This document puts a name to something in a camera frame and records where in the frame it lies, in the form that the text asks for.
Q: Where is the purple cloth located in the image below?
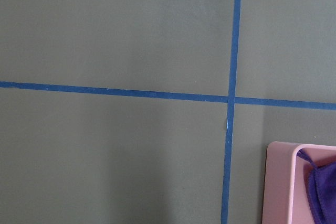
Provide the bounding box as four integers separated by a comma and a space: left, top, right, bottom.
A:
297, 149, 335, 223

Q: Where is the pink plastic bin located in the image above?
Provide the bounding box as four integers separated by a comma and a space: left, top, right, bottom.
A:
262, 142, 335, 223

